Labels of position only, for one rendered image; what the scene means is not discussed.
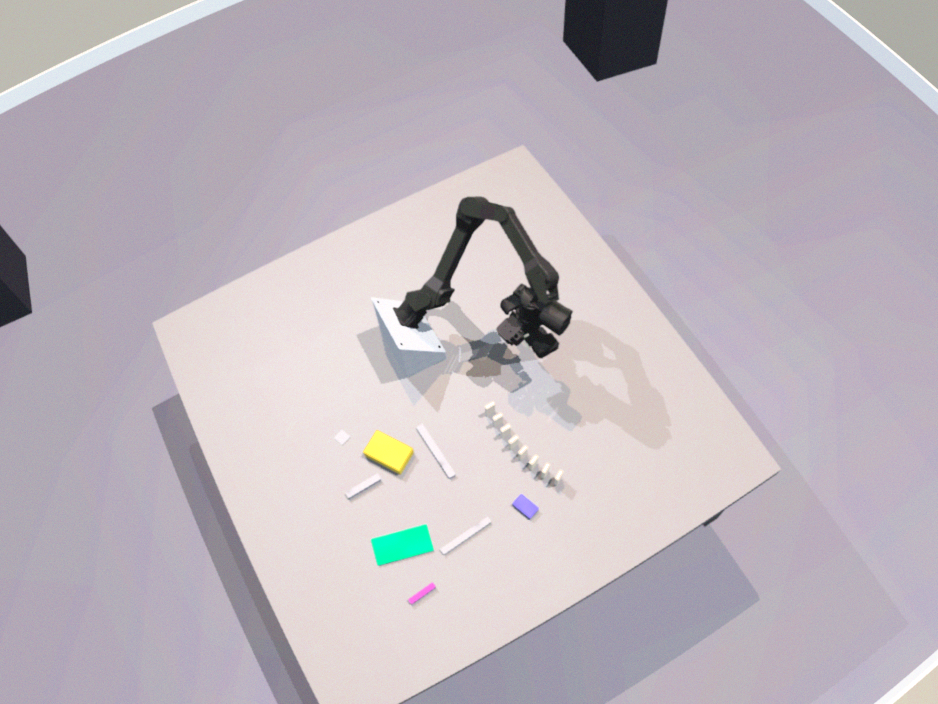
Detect purple rectangular block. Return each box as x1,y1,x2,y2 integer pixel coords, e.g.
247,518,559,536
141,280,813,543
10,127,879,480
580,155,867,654
512,494,539,519

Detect small pink cube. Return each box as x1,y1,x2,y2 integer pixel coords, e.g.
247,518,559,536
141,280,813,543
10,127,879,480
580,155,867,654
408,583,436,604

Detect green flat block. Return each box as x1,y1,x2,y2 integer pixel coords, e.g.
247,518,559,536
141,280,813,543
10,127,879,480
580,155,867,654
371,525,434,565

